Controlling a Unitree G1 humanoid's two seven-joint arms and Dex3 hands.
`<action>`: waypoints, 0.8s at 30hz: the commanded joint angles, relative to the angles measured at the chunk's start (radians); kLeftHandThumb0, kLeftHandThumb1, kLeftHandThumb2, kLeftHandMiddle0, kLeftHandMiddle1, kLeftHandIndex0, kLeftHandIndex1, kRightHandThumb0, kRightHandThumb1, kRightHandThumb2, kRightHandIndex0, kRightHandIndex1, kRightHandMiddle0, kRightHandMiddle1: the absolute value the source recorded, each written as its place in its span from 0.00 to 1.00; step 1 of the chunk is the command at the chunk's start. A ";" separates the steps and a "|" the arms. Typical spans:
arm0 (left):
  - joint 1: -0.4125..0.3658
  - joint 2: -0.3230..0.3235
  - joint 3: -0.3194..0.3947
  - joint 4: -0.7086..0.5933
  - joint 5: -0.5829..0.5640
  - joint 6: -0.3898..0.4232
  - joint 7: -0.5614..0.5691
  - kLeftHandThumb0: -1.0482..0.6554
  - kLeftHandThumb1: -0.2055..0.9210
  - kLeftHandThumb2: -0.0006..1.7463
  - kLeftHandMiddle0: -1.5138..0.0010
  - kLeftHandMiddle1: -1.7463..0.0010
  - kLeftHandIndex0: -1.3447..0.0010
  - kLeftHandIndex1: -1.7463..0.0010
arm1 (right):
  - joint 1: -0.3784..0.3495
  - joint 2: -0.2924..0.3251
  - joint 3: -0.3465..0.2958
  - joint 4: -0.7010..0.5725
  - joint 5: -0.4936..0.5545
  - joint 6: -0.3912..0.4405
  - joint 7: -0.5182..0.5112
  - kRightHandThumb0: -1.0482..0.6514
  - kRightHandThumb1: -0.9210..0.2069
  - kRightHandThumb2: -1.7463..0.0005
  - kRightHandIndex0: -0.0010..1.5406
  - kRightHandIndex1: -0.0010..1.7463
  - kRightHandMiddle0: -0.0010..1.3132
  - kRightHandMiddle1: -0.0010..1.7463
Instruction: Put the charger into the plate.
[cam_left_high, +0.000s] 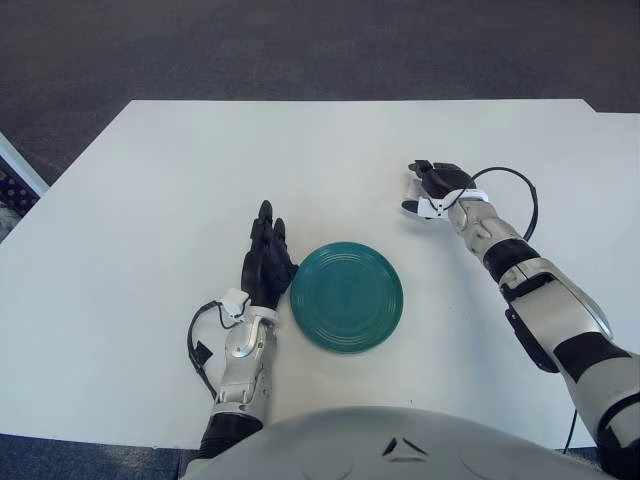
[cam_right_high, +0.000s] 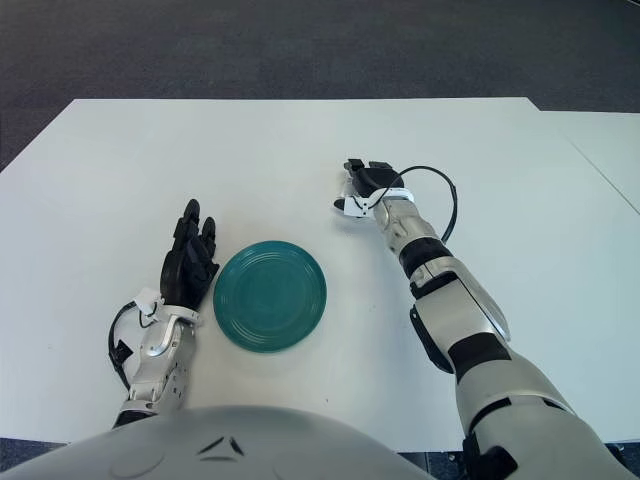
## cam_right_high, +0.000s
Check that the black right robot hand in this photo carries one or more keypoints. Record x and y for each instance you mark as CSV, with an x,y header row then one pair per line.
x,y
377,181

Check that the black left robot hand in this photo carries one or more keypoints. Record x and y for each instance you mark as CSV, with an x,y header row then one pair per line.
x,y
182,272

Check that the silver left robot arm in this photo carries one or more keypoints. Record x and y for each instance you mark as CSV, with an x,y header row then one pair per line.
x,y
157,350

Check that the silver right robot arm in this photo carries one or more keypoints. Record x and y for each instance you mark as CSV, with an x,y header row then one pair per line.
x,y
475,310

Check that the round green plate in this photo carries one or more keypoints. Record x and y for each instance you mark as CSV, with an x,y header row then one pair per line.
x,y
270,297

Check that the white right wrist connector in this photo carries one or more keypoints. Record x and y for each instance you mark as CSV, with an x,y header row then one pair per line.
x,y
357,207

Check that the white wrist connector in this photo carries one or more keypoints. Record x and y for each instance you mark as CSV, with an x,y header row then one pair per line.
x,y
148,300
357,207

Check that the white left wrist connector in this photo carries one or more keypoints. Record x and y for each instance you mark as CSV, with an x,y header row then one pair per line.
x,y
148,300

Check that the grey robot torso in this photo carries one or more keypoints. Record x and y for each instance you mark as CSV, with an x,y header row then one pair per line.
x,y
200,450

